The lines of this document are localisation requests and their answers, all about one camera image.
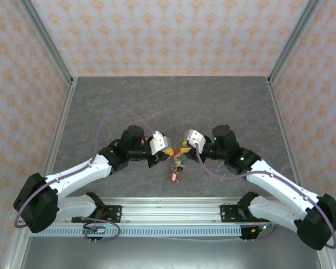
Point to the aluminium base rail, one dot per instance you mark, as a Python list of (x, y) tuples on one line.
[(170, 210)]

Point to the grey metal panel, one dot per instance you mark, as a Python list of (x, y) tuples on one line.
[(170, 255)]

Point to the red key tag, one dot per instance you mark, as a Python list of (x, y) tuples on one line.
[(173, 177)]

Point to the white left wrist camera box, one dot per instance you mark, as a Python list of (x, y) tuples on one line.
[(158, 143)]

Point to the aluminium side rail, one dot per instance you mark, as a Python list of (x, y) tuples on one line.
[(65, 109), (279, 112)]

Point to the aluminium corner post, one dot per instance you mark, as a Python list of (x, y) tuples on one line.
[(290, 42), (49, 42)]

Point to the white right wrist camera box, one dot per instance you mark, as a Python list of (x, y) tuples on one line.
[(194, 140)]

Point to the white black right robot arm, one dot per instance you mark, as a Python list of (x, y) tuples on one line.
[(280, 185)]

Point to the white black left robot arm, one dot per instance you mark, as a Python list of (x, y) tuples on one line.
[(78, 173)]

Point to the key with red tag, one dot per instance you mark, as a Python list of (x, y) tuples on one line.
[(177, 153)]

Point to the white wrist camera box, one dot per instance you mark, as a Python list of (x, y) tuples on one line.
[(158, 143), (194, 140)]

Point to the small circuit board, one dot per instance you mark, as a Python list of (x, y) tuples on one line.
[(96, 230), (261, 228)]

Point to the toothed metal keyring disc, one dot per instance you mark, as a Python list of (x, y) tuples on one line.
[(176, 164)]

